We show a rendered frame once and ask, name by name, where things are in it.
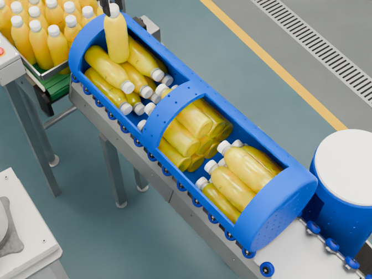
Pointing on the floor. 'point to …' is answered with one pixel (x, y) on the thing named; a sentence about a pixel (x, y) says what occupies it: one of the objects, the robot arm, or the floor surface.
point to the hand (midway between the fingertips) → (111, 2)
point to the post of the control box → (31, 136)
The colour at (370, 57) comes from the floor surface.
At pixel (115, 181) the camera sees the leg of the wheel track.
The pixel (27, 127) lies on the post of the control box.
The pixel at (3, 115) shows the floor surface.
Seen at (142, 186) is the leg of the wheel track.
